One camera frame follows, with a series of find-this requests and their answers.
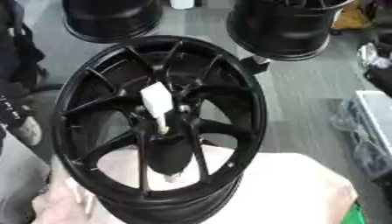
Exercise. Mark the white pin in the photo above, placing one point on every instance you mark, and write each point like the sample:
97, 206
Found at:
157, 100

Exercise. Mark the black spoked wheel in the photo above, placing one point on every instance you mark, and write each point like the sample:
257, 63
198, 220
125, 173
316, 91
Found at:
245, 122

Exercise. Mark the black wheel rim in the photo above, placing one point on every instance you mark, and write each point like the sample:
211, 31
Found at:
286, 29
112, 17

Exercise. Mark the white tray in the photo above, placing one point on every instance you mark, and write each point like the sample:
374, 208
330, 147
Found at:
375, 112

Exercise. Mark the yellow bag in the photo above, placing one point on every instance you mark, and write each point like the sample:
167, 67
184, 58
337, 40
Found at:
351, 17

